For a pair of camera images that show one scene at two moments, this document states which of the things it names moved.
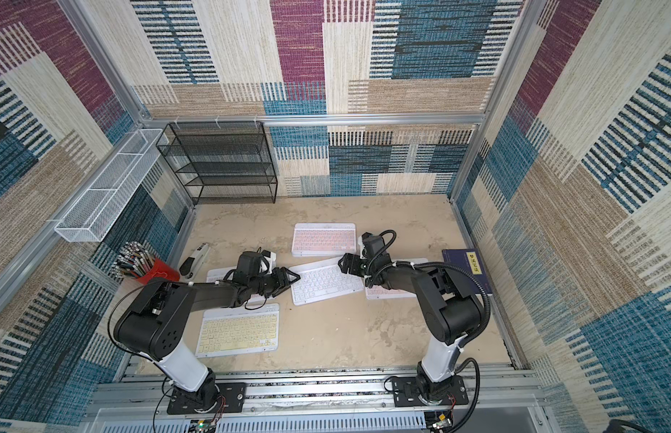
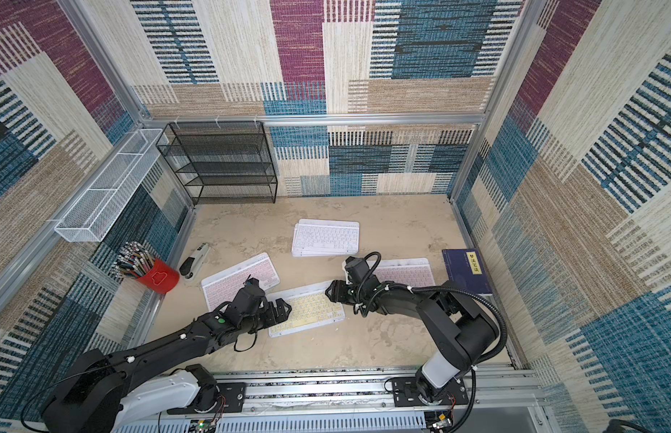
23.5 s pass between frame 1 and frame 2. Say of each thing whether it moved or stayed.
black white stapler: stayed
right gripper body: moved
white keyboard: moved
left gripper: moved
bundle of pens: stayed
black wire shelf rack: stayed
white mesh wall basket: stayed
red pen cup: stayed
